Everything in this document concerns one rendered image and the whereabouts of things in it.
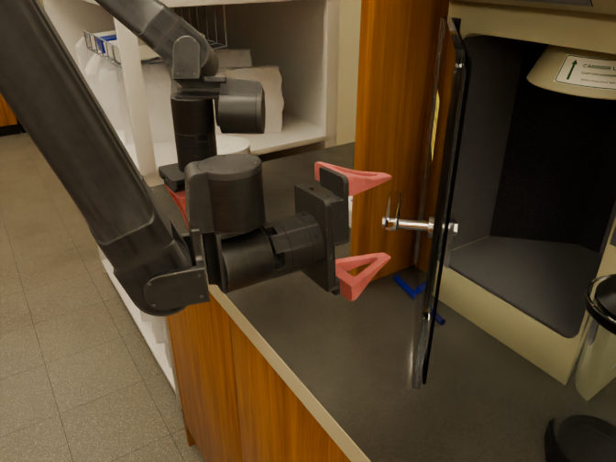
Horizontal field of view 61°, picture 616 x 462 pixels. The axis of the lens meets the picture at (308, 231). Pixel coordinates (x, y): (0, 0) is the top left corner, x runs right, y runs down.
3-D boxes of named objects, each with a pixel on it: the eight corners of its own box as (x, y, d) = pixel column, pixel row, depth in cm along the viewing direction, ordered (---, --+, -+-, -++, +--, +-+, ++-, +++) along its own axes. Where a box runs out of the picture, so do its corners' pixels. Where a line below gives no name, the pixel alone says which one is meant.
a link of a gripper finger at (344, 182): (409, 162, 53) (330, 181, 49) (407, 226, 56) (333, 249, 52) (369, 149, 58) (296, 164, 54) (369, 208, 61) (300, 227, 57)
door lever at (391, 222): (429, 208, 65) (431, 188, 64) (430, 242, 56) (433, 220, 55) (386, 204, 66) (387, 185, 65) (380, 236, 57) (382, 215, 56)
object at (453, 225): (450, 260, 60) (457, 214, 57) (451, 269, 58) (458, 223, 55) (433, 258, 60) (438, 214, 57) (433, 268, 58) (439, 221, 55)
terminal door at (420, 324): (420, 265, 89) (450, 15, 70) (418, 396, 63) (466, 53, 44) (415, 264, 89) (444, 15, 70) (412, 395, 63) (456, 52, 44)
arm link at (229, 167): (144, 268, 53) (147, 313, 46) (123, 160, 48) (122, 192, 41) (258, 248, 56) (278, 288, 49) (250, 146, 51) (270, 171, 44)
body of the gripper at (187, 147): (240, 178, 77) (237, 129, 73) (174, 193, 72) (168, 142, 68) (222, 165, 81) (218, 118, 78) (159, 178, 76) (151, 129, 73)
